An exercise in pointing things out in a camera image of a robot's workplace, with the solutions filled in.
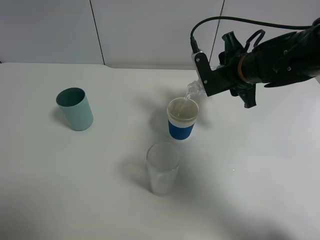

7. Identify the white cup blue sleeve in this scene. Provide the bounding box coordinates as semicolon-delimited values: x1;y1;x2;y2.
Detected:
167;97;199;140

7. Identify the black camera cable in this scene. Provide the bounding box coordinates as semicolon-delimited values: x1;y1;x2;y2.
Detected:
190;16;316;53

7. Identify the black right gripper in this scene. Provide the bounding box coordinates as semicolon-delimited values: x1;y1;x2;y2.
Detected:
217;31;257;109

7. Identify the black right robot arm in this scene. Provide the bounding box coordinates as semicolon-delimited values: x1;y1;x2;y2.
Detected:
219;19;320;109

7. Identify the clear drinking glass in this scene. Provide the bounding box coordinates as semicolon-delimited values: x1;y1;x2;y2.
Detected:
146;142;181;196

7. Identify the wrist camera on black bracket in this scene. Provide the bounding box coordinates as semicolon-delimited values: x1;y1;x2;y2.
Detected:
191;51;238;97

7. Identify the clear bottle green label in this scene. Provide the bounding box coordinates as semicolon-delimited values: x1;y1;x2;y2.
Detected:
184;65;223;100

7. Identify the teal plastic cup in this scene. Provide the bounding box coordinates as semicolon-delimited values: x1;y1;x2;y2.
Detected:
56;87;94;131

